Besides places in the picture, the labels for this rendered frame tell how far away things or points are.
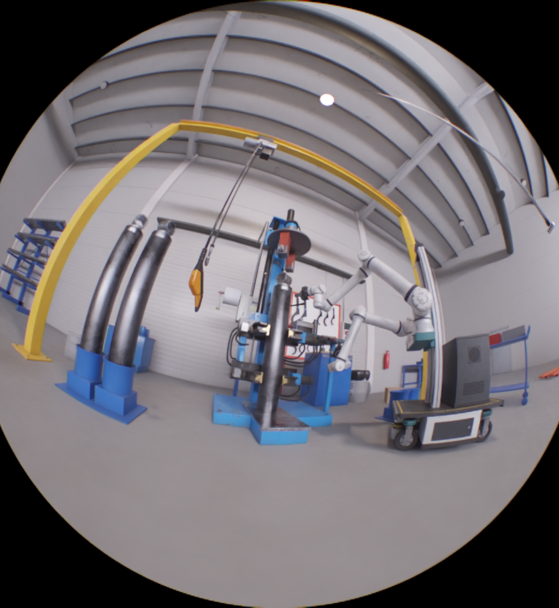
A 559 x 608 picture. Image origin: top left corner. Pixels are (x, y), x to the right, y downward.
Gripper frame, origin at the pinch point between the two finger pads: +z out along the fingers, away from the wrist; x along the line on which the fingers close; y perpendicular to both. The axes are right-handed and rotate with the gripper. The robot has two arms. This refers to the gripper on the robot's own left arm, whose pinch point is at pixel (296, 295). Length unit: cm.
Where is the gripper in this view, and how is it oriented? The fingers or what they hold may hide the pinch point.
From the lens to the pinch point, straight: 184.7
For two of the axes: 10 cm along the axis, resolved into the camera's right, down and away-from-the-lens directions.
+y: 7.3, 3.2, 6.0
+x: 1.3, -9.3, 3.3
